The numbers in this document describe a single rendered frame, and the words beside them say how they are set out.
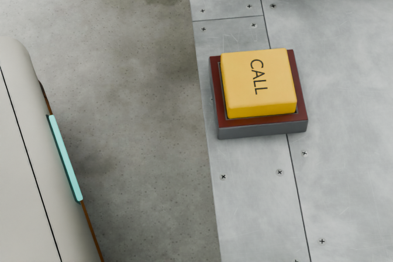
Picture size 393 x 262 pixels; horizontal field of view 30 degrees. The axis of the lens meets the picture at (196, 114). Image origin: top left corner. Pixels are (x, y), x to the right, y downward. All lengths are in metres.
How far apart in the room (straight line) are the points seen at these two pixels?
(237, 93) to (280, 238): 0.13
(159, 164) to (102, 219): 0.17
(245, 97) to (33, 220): 0.66
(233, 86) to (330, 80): 0.10
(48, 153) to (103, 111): 0.38
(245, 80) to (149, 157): 0.94
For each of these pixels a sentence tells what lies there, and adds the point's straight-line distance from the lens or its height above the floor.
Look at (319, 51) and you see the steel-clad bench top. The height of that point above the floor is 0.80.
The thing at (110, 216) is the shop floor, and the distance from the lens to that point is 1.51.
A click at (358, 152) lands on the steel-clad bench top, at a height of 0.80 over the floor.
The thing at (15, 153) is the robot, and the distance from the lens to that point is 1.29.
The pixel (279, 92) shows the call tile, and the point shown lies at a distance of 0.64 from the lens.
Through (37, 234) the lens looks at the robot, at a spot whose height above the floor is 0.28.
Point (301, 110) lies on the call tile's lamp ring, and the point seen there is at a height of 0.82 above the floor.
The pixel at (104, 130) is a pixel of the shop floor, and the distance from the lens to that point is 1.62.
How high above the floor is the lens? 1.36
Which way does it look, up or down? 57 degrees down
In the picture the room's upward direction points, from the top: 2 degrees counter-clockwise
